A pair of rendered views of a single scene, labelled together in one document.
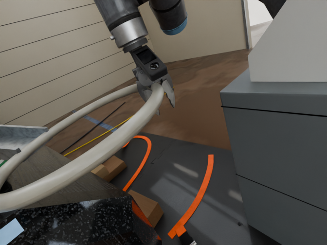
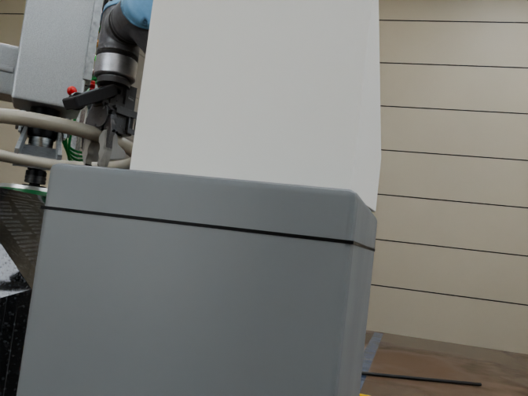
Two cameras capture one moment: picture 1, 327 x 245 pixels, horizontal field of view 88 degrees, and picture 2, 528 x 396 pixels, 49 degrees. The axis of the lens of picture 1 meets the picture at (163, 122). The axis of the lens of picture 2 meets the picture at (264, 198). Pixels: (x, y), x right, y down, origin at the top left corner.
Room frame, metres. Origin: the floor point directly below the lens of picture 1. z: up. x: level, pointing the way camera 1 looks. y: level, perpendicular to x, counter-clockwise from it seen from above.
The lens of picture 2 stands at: (-0.10, -1.17, 0.77)
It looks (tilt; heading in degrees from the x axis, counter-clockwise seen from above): 5 degrees up; 46
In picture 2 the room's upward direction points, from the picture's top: 7 degrees clockwise
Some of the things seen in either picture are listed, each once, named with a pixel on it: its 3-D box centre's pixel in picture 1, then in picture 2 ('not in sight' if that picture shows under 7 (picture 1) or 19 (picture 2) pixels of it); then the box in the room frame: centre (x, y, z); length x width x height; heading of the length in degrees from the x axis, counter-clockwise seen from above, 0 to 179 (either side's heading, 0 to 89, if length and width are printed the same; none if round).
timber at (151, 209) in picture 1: (141, 207); not in sight; (0.89, 0.39, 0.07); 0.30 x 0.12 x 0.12; 43
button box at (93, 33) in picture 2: not in sight; (92, 42); (0.78, 0.70, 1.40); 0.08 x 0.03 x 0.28; 67
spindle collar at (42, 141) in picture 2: not in sight; (46, 105); (0.71, 0.82, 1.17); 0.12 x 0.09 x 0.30; 67
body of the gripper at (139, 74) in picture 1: (143, 64); (112, 108); (0.52, -0.01, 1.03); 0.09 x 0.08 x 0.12; 7
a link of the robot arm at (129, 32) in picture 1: (129, 35); (114, 71); (0.51, 0.00, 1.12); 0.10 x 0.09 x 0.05; 97
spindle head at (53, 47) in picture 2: not in sight; (53, 60); (0.74, 0.88, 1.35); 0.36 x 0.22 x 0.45; 67
